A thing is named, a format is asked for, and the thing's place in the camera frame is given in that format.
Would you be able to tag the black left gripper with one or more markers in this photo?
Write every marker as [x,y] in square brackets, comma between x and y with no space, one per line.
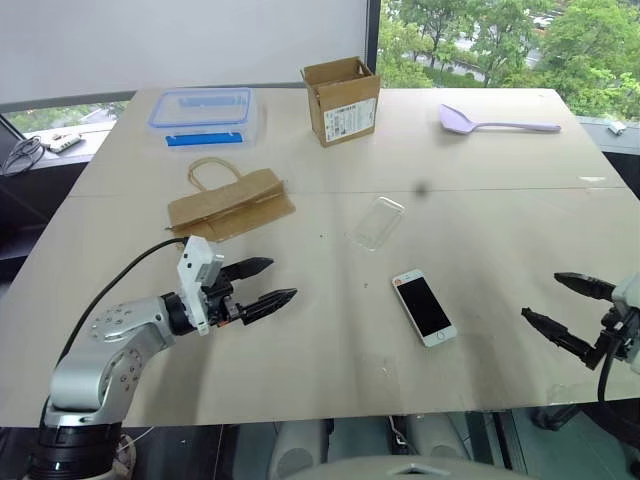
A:
[222,305]

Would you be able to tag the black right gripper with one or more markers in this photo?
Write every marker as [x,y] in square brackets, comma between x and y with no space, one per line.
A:
[614,337]

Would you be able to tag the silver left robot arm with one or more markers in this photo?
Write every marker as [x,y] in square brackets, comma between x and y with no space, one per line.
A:
[80,370]

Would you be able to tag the clear transparent phone case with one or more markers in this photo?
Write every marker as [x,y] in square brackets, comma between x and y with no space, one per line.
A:
[375,224]

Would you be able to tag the black rounded base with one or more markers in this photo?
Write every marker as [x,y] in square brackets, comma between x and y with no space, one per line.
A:
[552,417]

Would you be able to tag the white smartphone with black screen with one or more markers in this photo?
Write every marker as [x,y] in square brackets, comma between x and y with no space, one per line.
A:
[424,307]

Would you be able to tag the clear container with blue lid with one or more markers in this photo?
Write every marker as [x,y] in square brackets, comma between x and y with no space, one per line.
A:
[200,117]

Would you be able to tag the small white block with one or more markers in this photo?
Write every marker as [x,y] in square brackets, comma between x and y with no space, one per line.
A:
[616,127]

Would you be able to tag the open cardboard box with label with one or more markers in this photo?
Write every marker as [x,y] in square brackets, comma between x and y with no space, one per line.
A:
[345,110]

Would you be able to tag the lilac plastic spatula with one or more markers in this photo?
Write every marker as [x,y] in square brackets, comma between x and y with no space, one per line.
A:
[457,121]

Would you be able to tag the small circuit board device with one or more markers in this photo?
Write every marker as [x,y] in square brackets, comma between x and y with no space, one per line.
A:
[62,142]

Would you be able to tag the white roller blind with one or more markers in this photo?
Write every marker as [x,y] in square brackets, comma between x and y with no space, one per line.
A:
[175,40]

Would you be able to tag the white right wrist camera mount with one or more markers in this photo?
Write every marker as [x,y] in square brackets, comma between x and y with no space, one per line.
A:
[629,295]

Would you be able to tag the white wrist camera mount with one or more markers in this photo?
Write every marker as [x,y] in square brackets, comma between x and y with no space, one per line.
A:
[192,270]
[629,295]

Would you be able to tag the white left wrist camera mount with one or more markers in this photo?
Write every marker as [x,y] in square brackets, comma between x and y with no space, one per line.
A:
[192,270]

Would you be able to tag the black window frame post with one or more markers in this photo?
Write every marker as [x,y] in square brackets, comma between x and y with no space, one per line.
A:
[373,35]

